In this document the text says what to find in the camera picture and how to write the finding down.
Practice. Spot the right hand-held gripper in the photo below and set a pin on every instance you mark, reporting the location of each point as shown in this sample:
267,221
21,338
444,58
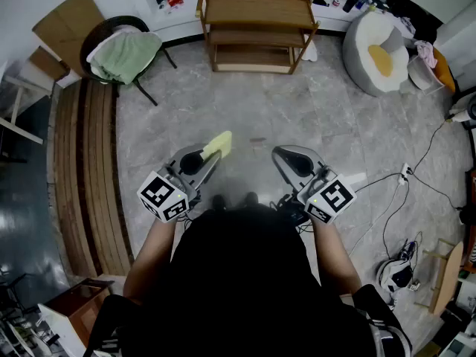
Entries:
331,199

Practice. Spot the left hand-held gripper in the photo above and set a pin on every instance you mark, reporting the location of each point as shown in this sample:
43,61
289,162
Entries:
156,193

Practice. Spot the yellow cloth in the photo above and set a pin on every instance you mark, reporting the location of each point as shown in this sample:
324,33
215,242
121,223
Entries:
220,143

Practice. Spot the wooden shelf table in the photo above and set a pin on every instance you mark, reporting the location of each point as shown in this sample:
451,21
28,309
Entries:
256,11

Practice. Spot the person's left forearm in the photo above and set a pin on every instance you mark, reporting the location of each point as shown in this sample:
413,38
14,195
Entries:
152,259

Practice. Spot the person's right forearm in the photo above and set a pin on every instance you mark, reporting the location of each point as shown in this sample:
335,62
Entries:
334,259

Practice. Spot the black battery pack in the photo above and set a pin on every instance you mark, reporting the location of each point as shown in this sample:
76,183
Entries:
294,212

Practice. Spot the white power strip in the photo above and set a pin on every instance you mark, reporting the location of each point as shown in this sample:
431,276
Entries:
405,172

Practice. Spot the wooden slat platform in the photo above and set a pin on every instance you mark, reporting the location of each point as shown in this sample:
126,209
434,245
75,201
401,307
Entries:
89,184

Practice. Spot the green knitted blanket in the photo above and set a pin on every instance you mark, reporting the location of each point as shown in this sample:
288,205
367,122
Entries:
124,56

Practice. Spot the person's black clothing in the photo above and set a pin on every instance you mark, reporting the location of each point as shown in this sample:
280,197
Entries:
245,285

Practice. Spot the egg-shaped white beanbag seat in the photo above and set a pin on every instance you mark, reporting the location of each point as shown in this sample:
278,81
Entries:
362,39

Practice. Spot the white window ledge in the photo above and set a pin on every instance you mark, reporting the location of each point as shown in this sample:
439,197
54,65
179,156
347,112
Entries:
178,21

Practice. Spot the grey round pouf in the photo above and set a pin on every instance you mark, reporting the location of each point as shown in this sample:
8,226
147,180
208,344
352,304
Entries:
424,73

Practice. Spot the red packet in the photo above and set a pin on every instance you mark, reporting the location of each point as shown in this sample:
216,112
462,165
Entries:
175,1

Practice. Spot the black round chair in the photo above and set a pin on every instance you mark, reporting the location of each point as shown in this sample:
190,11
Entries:
108,24

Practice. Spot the black tumbler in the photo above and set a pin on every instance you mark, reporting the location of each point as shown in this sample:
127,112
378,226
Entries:
349,3

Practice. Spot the yellow-green bottle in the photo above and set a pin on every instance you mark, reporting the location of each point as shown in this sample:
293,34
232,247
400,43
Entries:
371,9

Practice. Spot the orange bag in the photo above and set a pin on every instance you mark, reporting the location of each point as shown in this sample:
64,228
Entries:
444,69

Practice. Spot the blue bottle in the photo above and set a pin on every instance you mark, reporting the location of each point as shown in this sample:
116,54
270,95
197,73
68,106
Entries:
361,1

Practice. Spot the brown wooden box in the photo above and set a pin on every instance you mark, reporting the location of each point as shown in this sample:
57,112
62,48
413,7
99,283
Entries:
80,299

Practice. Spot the small wooden stool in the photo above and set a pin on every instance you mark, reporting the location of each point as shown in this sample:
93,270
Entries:
448,273

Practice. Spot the brown cardboard sheet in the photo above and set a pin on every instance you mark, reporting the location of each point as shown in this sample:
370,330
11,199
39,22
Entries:
68,21

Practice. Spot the white frame table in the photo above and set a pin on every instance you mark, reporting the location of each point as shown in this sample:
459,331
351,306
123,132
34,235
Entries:
22,87

